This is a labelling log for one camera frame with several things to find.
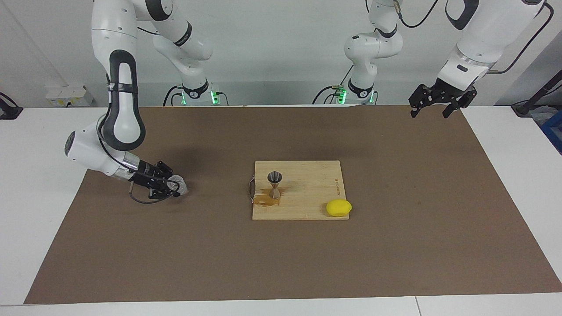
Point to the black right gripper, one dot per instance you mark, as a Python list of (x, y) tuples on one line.
[(147, 176)]

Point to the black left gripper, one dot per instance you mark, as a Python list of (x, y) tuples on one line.
[(450, 92)]

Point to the clear glass cup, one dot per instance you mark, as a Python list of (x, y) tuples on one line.
[(180, 186)]

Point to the steel jigger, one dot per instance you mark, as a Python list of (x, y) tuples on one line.
[(275, 177)]

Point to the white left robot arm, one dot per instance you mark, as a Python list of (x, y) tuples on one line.
[(483, 39)]

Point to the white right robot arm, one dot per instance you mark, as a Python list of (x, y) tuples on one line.
[(123, 109)]

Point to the black stand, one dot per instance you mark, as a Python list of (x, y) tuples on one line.
[(540, 94)]

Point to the blue crate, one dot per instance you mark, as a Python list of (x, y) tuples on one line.
[(554, 131)]

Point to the brown table mat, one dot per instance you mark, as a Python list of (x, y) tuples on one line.
[(281, 263)]

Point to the yellow lemon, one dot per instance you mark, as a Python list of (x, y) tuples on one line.
[(338, 208)]

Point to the wooden cutting board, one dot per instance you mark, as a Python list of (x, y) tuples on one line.
[(316, 193)]

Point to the white wall socket strip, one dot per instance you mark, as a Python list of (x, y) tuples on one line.
[(66, 94)]

